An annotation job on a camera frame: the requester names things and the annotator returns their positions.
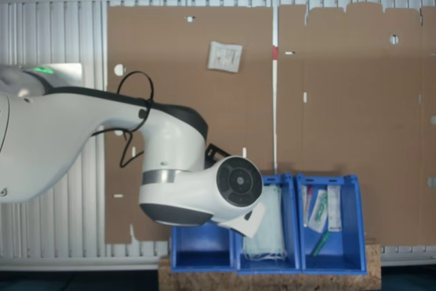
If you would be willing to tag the white printed cotton packet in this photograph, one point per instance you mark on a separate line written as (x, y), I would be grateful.
(225, 56)

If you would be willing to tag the stack of white face masks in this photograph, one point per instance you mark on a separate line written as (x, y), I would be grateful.
(269, 223)

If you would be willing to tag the blue plastic storage bin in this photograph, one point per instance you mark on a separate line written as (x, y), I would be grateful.
(290, 202)
(204, 246)
(351, 202)

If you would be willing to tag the chipboard wood block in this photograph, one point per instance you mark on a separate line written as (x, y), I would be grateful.
(272, 282)

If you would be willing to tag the clear packet with red-tipped tube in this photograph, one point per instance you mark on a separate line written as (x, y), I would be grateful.
(307, 202)

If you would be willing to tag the packet with green print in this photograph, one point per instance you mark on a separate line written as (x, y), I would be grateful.
(318, 211)

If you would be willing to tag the green capped pen-shaped item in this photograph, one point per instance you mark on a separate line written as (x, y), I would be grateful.
(321, 244)

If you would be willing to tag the long white flat packet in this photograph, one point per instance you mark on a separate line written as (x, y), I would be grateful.
(334, 209)

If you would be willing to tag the brown cardboard sheet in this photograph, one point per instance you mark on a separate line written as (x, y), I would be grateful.
(357, 107)
(190, 107)

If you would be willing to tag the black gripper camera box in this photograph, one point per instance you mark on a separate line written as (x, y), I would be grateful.
(215, 151)

